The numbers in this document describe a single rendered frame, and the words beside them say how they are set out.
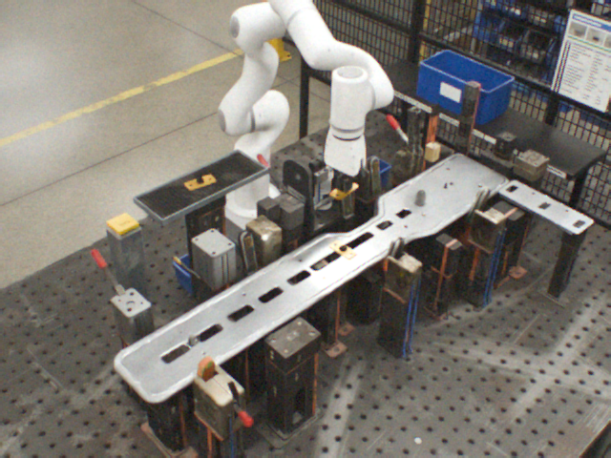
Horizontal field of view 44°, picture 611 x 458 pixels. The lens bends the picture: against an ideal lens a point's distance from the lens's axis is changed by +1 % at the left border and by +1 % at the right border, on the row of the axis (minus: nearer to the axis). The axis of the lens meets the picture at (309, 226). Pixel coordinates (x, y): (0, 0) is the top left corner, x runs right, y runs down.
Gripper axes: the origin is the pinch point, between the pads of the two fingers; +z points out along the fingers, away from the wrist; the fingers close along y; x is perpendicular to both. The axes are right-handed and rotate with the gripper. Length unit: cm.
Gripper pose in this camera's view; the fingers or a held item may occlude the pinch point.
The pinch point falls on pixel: (344, 182)
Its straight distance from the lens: 198.4
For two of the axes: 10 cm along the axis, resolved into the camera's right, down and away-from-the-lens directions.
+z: -0.2, 7.8, 6.2
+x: 6.3, -4.7, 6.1
